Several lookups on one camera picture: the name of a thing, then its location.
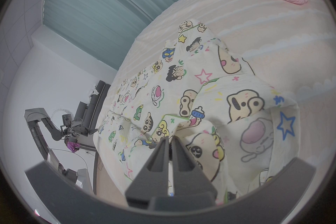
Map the bed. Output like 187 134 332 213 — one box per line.
93 0 334 205

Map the white printed pyjama top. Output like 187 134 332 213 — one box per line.
98 19 301 205

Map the blue-green curtain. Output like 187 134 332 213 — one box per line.
43 0 248 71

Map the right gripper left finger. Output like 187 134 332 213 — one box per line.
125 136 170 201

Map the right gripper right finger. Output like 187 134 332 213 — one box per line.
171 136 218 200

